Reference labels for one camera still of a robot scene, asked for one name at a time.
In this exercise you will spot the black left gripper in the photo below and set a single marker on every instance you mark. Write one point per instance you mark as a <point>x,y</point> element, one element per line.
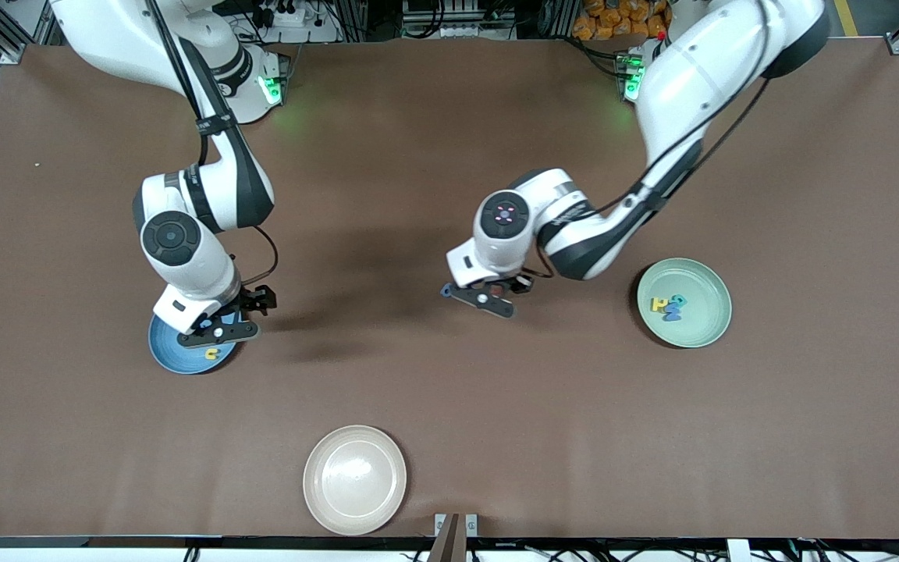
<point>517,284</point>

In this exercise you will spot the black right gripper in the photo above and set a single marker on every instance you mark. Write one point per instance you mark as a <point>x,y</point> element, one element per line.
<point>253,300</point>

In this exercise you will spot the yellow capital letter H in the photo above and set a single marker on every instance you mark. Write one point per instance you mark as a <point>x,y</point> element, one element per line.
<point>659,305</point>

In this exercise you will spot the blue capital letter W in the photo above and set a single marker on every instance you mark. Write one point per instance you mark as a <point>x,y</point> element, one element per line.
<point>673,314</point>

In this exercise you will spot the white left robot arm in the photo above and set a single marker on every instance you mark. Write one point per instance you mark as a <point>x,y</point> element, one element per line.
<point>691,70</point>

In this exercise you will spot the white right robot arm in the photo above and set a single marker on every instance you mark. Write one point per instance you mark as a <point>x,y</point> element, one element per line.
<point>200,257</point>

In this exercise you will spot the blue plate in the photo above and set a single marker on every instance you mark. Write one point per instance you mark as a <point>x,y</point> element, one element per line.
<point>172,355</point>

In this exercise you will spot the pale green plate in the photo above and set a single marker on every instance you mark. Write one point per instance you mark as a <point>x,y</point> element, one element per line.
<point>699,328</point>

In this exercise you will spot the beige plate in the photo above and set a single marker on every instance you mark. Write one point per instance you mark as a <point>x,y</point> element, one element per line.
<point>354,480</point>

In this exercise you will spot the metal equipment rack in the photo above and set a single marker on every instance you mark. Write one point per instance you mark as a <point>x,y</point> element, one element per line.
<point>457,16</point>

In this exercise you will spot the pile of orange bags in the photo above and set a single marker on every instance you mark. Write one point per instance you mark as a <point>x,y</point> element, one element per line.
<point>613,19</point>

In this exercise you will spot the white power strip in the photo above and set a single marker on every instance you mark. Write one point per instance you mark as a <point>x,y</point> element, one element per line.
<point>282,14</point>

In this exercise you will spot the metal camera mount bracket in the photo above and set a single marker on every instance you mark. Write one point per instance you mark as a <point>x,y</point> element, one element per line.
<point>456,535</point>

